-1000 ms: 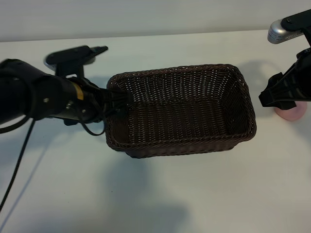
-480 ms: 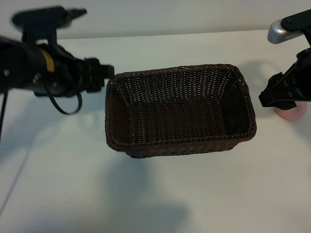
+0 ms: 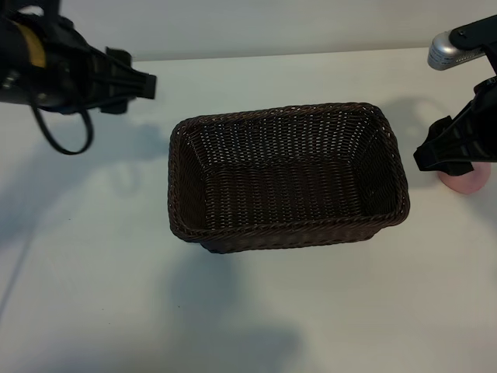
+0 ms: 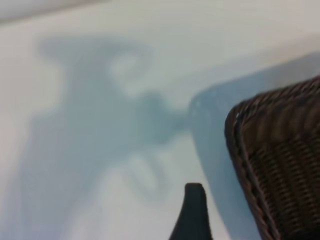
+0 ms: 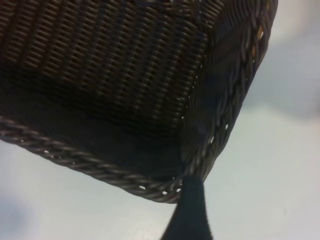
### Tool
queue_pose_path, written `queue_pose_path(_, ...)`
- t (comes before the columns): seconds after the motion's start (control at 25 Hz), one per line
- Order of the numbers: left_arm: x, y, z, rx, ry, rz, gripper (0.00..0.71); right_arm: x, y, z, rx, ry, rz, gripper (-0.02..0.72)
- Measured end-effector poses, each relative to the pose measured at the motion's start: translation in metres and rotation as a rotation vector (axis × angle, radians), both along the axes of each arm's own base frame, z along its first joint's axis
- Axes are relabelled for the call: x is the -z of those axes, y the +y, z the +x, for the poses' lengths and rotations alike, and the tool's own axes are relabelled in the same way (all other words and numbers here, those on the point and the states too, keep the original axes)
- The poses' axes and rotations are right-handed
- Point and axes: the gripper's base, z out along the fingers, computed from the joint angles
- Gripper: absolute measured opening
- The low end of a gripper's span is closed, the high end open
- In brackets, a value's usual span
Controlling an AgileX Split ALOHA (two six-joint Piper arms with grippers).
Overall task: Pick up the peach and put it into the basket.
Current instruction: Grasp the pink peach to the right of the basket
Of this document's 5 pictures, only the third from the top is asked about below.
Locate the dark brown wicker basket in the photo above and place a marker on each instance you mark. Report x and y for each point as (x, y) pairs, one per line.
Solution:
(291, 194)

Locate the pink peach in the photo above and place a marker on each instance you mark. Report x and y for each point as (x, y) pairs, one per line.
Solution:
(471, 182)

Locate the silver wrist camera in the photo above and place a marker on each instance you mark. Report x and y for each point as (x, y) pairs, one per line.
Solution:
(442, 50)

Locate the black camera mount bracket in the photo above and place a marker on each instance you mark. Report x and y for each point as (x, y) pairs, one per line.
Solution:
(473, 33)

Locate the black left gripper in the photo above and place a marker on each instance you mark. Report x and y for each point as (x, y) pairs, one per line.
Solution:
(62, 66)

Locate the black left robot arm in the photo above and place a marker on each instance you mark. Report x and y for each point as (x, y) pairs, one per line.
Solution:
(9, 46)

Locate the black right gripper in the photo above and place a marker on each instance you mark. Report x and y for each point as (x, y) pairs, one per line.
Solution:
(488, 126)

